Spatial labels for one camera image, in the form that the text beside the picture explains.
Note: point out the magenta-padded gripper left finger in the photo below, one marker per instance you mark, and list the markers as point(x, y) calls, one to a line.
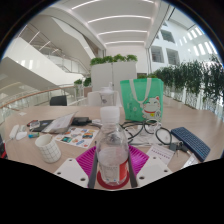
point(71, 170)

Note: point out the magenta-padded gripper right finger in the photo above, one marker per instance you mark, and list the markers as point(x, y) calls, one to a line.
point(150, 170)

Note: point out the clear plastic water bottle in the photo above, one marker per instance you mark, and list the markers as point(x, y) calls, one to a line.
point(112, 156)

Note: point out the white printed card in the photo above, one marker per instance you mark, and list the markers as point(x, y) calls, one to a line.
point(160, 154)

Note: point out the white grid-pattern cup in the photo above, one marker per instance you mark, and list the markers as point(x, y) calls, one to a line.
point(48, 148)

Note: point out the colourful sticker sheet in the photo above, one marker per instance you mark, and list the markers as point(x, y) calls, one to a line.
point(78, 136)

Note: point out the flat round red coaster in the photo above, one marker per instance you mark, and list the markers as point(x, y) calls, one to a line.
point(113, 187)

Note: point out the white tissue pack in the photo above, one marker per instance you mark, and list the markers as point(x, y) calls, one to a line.
point(190, 161)

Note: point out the open printed booklet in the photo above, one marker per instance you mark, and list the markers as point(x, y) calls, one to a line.
point(60, 123)

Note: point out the dark blue keyboard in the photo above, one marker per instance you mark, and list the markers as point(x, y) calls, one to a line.
point(191, 143)

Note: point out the black power adapter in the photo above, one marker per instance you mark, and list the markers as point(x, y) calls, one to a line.
point(80, 120)

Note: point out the black flat case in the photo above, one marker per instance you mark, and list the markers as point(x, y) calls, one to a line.
point(45, 126)

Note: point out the small white box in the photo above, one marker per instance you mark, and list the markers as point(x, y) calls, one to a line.
point(34, 125)

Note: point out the white computer mouse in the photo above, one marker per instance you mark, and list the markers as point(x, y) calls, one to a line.
point(21, 135)

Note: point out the small white charger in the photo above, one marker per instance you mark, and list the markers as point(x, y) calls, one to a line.
point(22, 127)

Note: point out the white power strip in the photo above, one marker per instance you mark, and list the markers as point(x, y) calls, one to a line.
point(14, 131)

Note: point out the green tote bag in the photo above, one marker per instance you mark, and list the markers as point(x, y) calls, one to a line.
point(141, 100)

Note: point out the black chair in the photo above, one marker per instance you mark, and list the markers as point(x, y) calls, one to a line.
point(58, 100)

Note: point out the red office chair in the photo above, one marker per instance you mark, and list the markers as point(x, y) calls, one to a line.
point(2, 148)

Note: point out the white chair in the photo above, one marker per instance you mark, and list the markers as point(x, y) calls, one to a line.
point(93, 99)

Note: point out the white paper slip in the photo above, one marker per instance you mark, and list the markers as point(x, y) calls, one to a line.
point(22, 113)

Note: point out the glass railing with wooden handrail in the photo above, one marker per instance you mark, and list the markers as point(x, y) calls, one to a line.
point(30, 100)

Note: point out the tall clear drink bottle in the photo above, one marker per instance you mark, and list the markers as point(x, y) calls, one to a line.
point(107, 96)

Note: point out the planter box with plants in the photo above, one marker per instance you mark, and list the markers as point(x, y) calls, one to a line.
point(83, 86)

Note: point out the row of green plants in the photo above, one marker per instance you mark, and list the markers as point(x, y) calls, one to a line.
point(193, 78)

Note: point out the white cabinet topped with plants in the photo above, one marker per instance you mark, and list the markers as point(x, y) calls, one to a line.
point(113, 75)

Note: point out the ceiling light strips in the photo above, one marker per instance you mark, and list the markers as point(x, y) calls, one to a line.
point(121, 32)

